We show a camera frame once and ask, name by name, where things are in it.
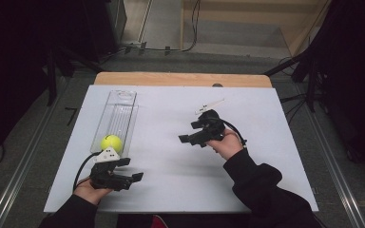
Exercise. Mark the black stand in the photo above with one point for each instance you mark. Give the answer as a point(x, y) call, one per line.
point(310, 72)
point(52, 72)

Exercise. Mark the clear plastic tray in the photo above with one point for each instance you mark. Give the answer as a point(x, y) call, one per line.
point(115, 117)

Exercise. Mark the wooden table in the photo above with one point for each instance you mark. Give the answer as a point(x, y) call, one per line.
point(177, 79)

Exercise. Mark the person's left hand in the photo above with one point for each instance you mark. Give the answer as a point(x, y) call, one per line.
point(90, 193)

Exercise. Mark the metal floor rail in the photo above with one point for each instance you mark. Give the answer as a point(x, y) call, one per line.
point(22, 161)
point(336, 161)

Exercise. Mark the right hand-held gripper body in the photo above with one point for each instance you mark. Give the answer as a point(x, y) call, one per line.
point(210, 128)

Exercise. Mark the yellow tennis ball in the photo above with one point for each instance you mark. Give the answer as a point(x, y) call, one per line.
point(111, 142)

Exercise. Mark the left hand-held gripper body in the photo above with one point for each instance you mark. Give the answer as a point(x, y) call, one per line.
point(104, 177)

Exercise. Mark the wooden frame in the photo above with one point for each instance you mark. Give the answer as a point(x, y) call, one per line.
point(301, 38)

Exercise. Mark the person's right hand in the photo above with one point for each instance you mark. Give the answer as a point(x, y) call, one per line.
point(228, 145)

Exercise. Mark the white board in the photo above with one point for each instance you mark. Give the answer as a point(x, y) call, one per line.
point(177, 177)

